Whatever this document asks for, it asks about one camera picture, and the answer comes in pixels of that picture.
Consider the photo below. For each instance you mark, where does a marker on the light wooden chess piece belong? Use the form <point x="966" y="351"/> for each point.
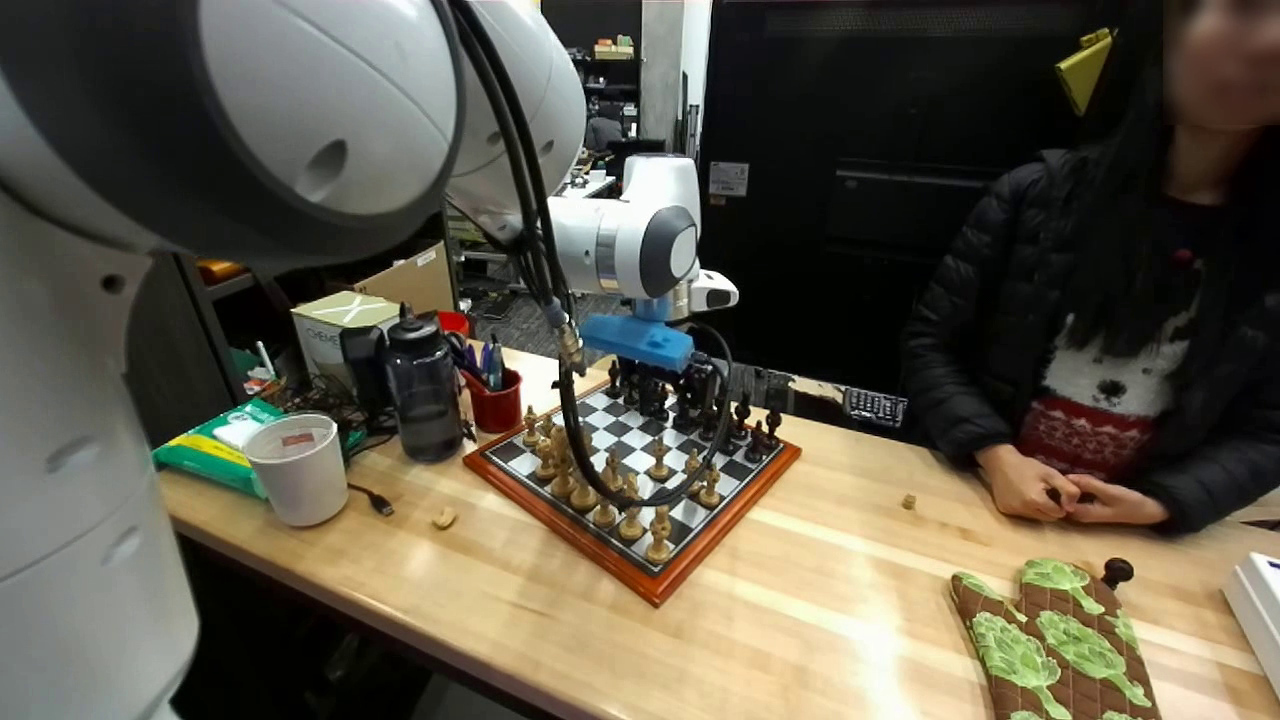
<point x="605" y="516"/>
<point x="583" y="496"/>
<point x="562" y="485"/>
<point x="545" y="466"/>
<point x="631" y="526"/>
<point x="444" y="517"/>

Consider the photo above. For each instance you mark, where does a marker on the brown green oven mitt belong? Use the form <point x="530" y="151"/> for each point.
<point x="1050" y="650"/>

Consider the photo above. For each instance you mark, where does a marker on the white paper cup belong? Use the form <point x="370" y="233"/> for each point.
<point x="298" y="470"/>

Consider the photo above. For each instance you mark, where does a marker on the dark water bottle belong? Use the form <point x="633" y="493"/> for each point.
<point x="425" y="395"/>

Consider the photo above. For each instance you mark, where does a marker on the dark wooden pawn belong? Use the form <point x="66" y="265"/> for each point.
<point x="1117" y="572"/>

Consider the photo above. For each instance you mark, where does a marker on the green wipes packet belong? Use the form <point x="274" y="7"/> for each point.
<point x="205" y="450"/>

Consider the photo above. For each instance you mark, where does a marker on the wooden chessboard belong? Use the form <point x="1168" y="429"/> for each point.
<point x="650" y="585"/>

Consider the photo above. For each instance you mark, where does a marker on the black keypad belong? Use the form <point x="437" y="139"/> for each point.
<point x="875" y="406"/>

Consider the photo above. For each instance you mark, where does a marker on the bundle of pens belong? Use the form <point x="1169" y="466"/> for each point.
<point x="492" y="362"/>

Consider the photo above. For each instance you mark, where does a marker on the black cabinet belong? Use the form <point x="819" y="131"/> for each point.
<point x="850" y="150"/>

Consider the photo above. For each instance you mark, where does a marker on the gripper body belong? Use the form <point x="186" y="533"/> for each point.
<point x="696" y="380"/>

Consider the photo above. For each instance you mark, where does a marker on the cardboard box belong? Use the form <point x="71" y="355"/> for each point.
<point x="410" y="280"/>

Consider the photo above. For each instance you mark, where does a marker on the yellow folder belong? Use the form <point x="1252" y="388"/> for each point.
<point x="1085" y="70"/>

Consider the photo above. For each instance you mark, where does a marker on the dark wooden chess piece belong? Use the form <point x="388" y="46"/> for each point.
<point x="756" y="444"/>
<point x="772" y="428"/>
<point x="742" y="418"/>
<point x="614" y="380"/>

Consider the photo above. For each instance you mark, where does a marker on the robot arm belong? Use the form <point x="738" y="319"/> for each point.
<point x="120" y="300"/>

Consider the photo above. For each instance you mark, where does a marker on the row of dark chess pieces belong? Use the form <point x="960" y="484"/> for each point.
<point x="652" y="396"/>

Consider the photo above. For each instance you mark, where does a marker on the white carton box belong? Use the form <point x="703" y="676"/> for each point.
<point x="335" y="330"/>

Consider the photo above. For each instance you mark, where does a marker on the person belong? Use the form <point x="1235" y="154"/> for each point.
<point x="1100" y="300"/>

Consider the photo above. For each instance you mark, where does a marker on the red pen cup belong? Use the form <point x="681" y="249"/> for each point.
<point x="497" y="408"/>

